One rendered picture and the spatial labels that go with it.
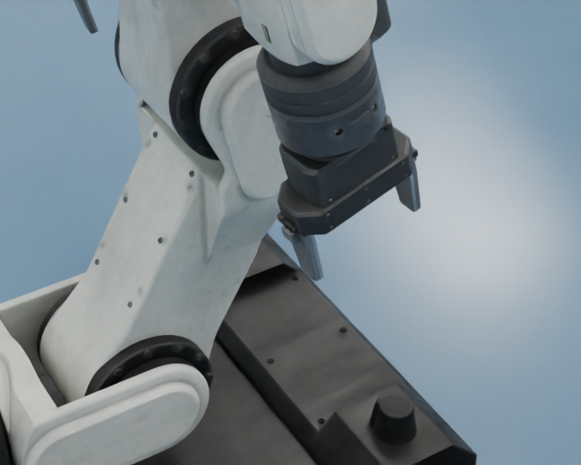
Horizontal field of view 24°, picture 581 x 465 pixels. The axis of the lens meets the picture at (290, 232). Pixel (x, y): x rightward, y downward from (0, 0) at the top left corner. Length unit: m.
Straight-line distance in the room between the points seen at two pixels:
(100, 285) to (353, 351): 0.34
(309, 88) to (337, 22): 0.07
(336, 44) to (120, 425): 0.53
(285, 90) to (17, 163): 1.26
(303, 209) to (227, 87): 0.16
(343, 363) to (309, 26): 0.69
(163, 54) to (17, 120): 1.15
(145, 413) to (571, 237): 0.91
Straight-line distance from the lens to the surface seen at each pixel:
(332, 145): 1.01
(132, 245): 1.33
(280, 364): 1.54
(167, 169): 1.30
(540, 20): 2.60
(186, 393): 1.35
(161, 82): 1.20
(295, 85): 0.98
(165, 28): 1.16
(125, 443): 1.36
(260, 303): 1.62
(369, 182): 1.08
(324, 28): 0.93
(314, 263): 1.11
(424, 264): 1.98
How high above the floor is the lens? 1.27
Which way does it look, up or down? 39 degrees down
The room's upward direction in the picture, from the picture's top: straight up
